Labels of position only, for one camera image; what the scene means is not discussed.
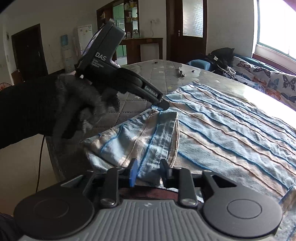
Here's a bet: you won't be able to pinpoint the green framed window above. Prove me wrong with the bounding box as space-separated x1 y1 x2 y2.
253 0 296 58

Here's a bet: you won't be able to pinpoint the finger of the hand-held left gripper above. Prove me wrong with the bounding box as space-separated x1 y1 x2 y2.
158 98 171 111

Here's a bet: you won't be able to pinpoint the dark clothes pile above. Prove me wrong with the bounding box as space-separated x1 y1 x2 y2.
200 53 236 76

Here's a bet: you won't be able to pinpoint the blue sofa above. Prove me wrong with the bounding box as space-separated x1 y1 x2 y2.
186 54 296 109

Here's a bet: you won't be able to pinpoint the water dispenser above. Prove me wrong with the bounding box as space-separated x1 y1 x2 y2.
60 34 76 74

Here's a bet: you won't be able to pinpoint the wide butterfly print cushion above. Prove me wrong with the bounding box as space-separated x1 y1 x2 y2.
232 56 272 80

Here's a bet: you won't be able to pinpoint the group of small bottles boxes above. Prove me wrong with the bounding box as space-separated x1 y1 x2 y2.
124 0 140 39

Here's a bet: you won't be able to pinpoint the flat butterfly print cushion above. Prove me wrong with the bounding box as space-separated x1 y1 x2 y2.
228 70 266 93

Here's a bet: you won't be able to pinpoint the wooden display cabinet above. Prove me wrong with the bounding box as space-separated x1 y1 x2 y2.
97 0 140 65

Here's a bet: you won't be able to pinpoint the black cable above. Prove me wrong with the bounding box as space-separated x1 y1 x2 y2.
35 134 45 193

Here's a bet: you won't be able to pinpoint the person's left hand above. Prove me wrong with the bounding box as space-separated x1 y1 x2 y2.
54 73 121 140

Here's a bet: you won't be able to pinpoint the brown door with frosted glass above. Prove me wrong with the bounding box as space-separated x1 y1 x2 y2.
166 0 207 64

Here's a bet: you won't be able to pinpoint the black bag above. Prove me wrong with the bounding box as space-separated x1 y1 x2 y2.
208 47 235 64

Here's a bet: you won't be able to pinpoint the person's left forearm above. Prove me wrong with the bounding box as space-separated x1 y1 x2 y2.
0 74 67 150

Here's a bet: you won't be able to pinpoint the striped blue beige garment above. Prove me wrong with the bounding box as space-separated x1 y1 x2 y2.
83 81 296 209

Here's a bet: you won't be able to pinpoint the dark wooden desk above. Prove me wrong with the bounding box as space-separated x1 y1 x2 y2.
117 37 163 66

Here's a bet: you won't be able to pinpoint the dark plain door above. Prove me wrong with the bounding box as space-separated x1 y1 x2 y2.
11 23 49 85

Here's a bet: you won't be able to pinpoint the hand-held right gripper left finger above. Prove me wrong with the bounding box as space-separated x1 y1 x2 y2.
60 159 139 207

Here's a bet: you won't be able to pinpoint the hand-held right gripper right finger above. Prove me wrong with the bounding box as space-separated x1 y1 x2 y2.
161 159 237 207

